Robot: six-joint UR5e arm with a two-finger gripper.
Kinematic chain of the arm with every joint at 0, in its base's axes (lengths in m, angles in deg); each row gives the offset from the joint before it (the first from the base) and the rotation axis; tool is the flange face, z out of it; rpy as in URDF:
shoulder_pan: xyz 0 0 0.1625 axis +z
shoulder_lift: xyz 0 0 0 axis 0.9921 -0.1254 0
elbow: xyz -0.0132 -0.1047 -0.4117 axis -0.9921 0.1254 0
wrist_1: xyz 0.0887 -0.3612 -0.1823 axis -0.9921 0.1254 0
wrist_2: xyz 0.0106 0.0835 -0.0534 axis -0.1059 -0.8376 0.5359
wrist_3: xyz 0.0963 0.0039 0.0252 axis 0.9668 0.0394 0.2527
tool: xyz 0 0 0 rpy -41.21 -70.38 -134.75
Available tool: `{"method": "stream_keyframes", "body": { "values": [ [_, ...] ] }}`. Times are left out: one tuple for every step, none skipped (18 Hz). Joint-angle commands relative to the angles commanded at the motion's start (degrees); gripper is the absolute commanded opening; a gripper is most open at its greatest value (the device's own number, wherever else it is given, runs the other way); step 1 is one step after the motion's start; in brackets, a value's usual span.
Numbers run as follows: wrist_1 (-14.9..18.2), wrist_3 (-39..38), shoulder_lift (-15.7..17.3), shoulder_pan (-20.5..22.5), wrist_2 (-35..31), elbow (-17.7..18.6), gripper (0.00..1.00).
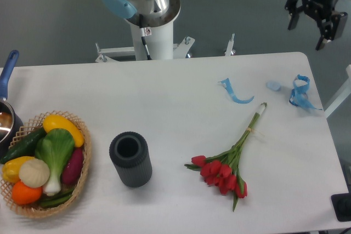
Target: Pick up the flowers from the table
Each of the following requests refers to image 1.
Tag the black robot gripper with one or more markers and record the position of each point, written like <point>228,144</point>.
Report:
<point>331,24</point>

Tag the red tulip bouquet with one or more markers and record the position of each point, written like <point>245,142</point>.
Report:
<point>222,170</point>

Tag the light blue round cap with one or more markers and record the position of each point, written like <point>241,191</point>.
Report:
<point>273,85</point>

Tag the blue crumpled ribbon tape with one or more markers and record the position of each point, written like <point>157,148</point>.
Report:
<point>299,96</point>

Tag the blue curved tape strip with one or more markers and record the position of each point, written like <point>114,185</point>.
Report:
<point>228,87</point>

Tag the black device at edge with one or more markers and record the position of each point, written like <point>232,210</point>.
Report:
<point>341,206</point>

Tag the dark grey ribbed vase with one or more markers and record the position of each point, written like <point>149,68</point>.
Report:
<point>129,154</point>

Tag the purple sweet potato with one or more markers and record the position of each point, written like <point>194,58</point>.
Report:
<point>73,168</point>

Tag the yellow squash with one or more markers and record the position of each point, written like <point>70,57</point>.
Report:
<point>59,122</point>

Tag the green bok choy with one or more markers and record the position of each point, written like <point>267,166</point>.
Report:
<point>55,150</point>

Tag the woven wicker basket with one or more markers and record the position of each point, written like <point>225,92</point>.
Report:
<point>36,211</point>

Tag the green cucumber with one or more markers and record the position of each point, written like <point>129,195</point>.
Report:
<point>24,147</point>

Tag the green bean pods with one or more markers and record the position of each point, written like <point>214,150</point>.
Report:
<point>56,200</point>

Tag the yellow bell pepper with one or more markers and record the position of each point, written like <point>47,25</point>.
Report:
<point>10,170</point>

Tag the orange fruit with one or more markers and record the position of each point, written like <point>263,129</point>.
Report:
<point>23,195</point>

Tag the white frame at right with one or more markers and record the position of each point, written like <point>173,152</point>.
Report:
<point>339,96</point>

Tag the white metal base frame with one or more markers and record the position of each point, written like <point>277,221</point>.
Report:
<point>147,50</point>

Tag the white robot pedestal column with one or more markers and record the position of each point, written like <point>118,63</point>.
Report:
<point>153,40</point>

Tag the blue handled saucepan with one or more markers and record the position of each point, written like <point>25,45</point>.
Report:
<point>10,121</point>

